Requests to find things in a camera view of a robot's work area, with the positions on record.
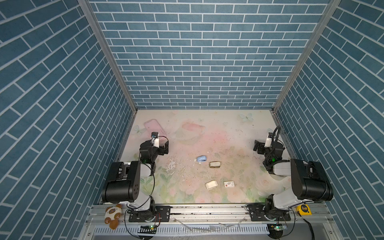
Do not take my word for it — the light blue stapler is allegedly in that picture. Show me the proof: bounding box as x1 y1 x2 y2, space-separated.
196 156 207 164

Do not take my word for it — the white staple box sleeve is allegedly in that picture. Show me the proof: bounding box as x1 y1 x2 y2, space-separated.
224 181 235 188

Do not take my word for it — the staple box tray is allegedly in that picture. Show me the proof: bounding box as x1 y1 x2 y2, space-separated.
205 180 219 190

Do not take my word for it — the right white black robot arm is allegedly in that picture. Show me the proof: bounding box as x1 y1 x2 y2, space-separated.
249 126 334 221

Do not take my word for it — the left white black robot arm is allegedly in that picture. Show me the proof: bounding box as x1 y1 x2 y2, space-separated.
102 138 169 217

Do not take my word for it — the yellow tape measure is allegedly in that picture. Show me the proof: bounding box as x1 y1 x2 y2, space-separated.
296 204 312 217

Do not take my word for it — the brown white plush toy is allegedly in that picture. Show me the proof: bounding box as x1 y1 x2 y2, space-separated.
104 204 122 230

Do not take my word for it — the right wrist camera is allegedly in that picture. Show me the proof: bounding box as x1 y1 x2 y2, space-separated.
265 133 275 148

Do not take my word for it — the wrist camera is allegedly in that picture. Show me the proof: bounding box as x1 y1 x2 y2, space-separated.
151 132 160 148
265 133 275 148

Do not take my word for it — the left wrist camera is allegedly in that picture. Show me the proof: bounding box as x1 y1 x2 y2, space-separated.
151 132 160 148

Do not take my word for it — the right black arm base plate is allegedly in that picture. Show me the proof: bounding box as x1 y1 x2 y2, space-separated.
245 203 291 222

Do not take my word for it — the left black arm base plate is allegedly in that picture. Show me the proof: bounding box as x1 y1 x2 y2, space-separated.
128 205 171 223

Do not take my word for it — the white perforated cable duct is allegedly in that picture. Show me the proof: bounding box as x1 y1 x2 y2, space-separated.
93 224 270 237

